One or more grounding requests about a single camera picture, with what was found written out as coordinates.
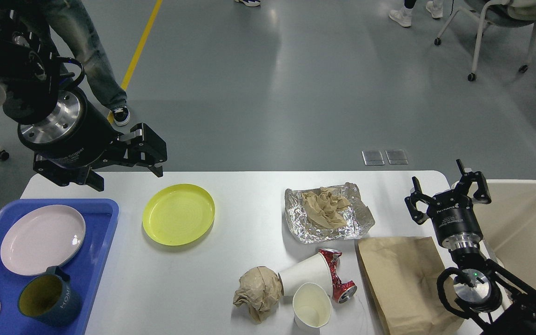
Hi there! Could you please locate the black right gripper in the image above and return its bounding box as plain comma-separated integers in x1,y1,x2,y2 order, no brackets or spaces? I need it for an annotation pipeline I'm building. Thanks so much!
404,159,492,249

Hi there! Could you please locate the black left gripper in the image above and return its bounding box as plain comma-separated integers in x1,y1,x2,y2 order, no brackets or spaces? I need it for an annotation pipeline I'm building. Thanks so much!
18,88,168,192

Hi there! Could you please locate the yellow plate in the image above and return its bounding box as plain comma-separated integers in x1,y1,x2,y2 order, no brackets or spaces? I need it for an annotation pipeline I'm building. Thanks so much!
142,184,215,246

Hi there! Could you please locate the dark green mug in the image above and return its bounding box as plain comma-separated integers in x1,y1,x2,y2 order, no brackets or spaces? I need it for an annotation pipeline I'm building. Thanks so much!
17,266,82,327

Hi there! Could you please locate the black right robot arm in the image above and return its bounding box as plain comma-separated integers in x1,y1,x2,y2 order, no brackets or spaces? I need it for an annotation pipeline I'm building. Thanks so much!
405,159,536,335

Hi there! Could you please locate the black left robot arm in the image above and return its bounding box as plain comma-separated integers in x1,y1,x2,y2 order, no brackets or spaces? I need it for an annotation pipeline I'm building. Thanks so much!
0,9,167,191

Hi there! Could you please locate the white plastic bin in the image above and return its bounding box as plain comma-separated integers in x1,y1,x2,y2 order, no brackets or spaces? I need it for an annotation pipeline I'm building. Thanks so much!
474,180,536,289

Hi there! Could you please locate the right floor outlet plate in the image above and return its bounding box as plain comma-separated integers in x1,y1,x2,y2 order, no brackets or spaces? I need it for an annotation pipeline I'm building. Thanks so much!
385,150,409,165

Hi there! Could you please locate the floor outlet plate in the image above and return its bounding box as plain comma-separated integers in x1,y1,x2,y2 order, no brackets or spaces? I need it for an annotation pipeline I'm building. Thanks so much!
385,150,409,165
362,150,385,166

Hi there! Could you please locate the brown paper bag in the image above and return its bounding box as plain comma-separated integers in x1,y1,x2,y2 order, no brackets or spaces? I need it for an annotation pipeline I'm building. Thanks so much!
358,237,463,335

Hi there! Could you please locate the left floor outlet plate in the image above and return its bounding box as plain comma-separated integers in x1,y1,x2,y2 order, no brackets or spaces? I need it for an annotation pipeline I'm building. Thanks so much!
362,150,385,166

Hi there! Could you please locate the pink plate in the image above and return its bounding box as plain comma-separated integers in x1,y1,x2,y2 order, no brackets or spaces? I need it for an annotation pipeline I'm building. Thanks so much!
0,204,87,276

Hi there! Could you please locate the aluminium foil sheet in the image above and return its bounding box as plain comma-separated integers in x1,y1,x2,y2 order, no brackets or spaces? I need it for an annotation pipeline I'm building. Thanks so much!
284,182,375,243

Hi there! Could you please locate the person in baggy jeans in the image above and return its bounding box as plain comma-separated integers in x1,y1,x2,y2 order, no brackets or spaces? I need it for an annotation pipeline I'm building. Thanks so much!
35,0,130,127

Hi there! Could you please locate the crushed red can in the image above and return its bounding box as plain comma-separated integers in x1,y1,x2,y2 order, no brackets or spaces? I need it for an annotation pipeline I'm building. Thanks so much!
317,248,358,304

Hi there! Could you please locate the lying white paper cup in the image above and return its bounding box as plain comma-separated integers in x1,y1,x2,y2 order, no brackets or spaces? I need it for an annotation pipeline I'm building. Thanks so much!
278,253,333,297

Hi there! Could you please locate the blue plastic tray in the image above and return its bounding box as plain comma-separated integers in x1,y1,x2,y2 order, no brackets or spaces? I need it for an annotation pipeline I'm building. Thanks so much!
0,199,119,335

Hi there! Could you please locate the upright white paper cup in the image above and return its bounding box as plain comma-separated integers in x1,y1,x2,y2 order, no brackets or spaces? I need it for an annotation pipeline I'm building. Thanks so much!
292,282,332,331

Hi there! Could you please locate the white sneakers person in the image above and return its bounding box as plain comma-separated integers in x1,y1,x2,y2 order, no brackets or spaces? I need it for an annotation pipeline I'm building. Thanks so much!
388,0,446,27

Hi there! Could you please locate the office chair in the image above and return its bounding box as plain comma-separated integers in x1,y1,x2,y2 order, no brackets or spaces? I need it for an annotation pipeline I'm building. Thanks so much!
434,0,536,82

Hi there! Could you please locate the crumpled brown paper ball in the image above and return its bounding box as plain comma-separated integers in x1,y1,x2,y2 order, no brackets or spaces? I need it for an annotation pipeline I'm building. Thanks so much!
233,266,284,324

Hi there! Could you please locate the person in black trousers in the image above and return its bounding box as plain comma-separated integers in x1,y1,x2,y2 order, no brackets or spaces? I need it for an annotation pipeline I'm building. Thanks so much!
234,0,261,7

